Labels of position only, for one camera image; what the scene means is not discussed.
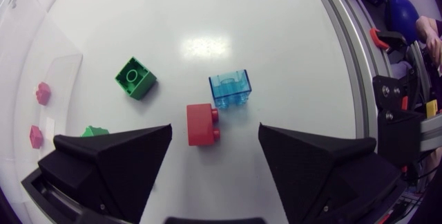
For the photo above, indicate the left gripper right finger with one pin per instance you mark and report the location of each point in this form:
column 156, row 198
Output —
column 310, row 172

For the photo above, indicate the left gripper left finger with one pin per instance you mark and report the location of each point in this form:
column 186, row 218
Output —
column 114, row 168

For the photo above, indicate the clear plastic container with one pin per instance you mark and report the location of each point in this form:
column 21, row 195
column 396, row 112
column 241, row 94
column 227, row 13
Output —
column 58, row 72

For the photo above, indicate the green toy brick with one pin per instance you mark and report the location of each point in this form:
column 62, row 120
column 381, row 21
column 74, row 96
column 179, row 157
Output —
column 138, row 84
column 94, row 132

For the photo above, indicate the pink toy brick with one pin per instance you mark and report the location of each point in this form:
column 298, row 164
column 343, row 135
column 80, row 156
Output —
column 36, row 137
column 43, row 93

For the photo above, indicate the red toy brick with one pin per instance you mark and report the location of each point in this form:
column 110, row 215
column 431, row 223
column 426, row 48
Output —
column 200, row 125

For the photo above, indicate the clear blue toy brick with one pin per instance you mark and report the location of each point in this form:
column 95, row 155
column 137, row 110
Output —
column 230, row 89

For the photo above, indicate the person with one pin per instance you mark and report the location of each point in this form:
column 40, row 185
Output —
column 430, row 37

